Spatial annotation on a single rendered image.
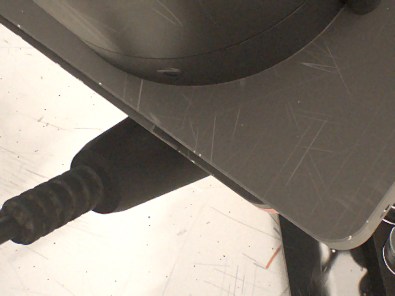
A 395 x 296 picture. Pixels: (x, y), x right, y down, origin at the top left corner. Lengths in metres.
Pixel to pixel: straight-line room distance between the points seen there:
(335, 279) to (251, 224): 0.05
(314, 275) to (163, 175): 0.20
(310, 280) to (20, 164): 0.15
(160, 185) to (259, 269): 0.20
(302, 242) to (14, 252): 0.13
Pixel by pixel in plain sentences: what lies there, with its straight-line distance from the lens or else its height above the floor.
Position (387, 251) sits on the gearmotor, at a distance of 0.34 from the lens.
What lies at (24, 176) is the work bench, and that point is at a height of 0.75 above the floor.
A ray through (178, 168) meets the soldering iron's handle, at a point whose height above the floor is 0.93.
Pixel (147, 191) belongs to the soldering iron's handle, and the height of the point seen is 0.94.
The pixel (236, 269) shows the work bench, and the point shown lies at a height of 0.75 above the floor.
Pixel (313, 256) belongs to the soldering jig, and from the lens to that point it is 0.35.
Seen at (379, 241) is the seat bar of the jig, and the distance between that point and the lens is 0.35.
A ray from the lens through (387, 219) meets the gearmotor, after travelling 0.35.
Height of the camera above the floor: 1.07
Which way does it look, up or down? 55 degrees down
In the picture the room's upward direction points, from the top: 3 degrees clockwise
